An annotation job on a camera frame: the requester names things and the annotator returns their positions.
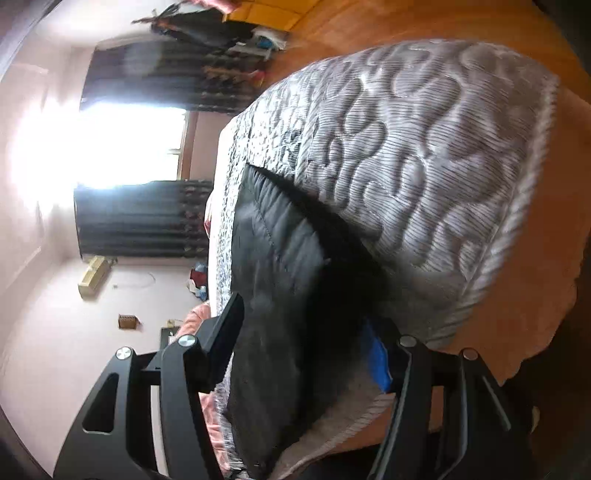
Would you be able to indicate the dark hanging clothes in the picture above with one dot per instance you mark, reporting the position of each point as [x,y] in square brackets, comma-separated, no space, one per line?
[203,27]

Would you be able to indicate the dark patterned curtain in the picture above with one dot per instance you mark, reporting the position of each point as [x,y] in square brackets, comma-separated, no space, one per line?
[152,221]
[175,78]

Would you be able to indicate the pile of colourful clothes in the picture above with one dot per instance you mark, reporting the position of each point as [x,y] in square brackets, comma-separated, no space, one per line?
[198,281]

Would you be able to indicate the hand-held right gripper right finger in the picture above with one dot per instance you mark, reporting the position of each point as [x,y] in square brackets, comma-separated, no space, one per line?
[378,364]

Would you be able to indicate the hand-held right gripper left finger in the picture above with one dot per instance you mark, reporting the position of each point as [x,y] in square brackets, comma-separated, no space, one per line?
[226,332]

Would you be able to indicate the grey quilted mattress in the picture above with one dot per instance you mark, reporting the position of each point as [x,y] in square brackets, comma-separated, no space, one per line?
[415,161]

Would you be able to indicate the pink fluffy blanket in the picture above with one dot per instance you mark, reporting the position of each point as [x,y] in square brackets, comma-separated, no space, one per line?
[194,318]

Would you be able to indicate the yellow cloth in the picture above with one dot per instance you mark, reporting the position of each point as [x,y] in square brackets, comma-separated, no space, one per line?
[272,11]

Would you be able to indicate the black pants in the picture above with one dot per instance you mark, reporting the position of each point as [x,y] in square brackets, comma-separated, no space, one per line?
[286,286]

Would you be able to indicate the bright window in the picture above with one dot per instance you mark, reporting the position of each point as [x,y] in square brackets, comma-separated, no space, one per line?
[138,143]

